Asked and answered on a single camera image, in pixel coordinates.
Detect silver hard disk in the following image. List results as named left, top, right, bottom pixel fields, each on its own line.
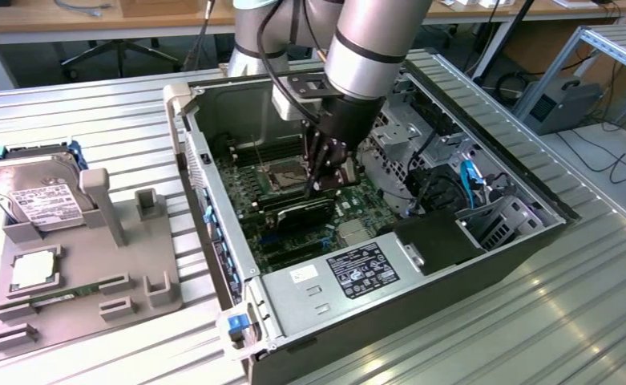
left=0, top=154, right=87, bottom=233

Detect aluminium frame table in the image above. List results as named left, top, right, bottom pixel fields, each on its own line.
left=523, top=22, right=626, bottom=125

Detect silver power supply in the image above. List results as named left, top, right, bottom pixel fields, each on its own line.
left=258, top=234, right=428, bottom=338

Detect coiled black cable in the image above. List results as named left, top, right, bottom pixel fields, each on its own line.
left=494, top=70, right=528, bottom=102

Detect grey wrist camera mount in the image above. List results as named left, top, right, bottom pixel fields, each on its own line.
left=270, top=71, right=342, bottom=121

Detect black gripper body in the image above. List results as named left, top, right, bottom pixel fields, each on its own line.
left=315, top=94, right=388, bottom=152

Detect blue case latch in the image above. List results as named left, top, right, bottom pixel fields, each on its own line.
left=224, top=315, right=248, bottom=337

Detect RAM slot white clips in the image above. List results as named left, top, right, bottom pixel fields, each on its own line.
left=250, top=189, right=314, bottom=208
left=232, top=144, right=306, bottom=160
left=230, top=135, right=304, bottom=148

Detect black camera cable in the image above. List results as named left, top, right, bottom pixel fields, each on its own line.
left=256, top=0, right=319, bottom=126

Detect blue expansion slot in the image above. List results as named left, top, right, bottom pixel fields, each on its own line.
left=256, top=234, right=331, bottom=245

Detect open black PC case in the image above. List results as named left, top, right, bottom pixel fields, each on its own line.
left=160, top=58, right=582, bottom=385

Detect black power wire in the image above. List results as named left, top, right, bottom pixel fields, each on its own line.
left=403, top=162, right=463, bottom=213

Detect light blue network cable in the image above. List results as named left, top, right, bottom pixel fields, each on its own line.
left=55, top=0, right=111, bottom=17

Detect black pole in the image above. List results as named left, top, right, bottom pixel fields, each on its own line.
left=471, top=0, right=536, bottom=83

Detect wooden desk white frame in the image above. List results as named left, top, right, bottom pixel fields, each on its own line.
left=0, top=0, right=239, bottom=91
left=422, top=0, right=626, bottom=79

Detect green motherboard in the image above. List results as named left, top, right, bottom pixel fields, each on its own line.
left=216, top=134, right=402, bottom=278

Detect square CPU chip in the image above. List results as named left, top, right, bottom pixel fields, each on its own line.
left=10, top=251, right=62, bottom=289

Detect black plastic shroud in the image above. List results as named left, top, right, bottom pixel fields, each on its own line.
left=375, top=210, right=488, bottom=277

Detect CPU socket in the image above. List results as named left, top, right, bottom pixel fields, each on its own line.
left=258, top=157, right=310, bottom=194

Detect grey computer tower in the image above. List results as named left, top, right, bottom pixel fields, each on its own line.
left=514, top=78, right=609, bottom=136

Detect grey parts rack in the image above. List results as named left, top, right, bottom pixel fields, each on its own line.
left=0, top=167, right=186, bottom=364

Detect RAM slot black clips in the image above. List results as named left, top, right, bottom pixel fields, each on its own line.
left=254, top=194, right=324, bottom=213
left=235, top=149, right=307, bottom=167
left=231, top=140, right=304, bottom=155
left=246, top=184, right=307, bottom=202

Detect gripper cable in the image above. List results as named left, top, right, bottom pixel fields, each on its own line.
left=180, top=0, right=216, bottom=73

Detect blue data wire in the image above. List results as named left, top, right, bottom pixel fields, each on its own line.
left=458, top=157, right=488, bottom=210

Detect silver metal drive cage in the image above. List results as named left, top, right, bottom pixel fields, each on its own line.
left=355, top=66, right=484, bottom=217

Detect brown box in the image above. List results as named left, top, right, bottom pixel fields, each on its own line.
left=119, top=0, right=196, bottom=18

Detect black office chair base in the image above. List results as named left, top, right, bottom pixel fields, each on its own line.
left=422, top=22, right=459, bottom=42
left=59, top=38, right=180, bottom=80

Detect graphics card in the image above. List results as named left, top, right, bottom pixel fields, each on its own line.
left=258, top=188, right=342, bottom=234

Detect silver chipset heatsink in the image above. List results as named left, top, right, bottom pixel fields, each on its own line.
left=335, top=221, right=371, bottom=246

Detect perforated metal disk bay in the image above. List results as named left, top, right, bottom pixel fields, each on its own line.
left=454, top=194, right=566, bottom=253

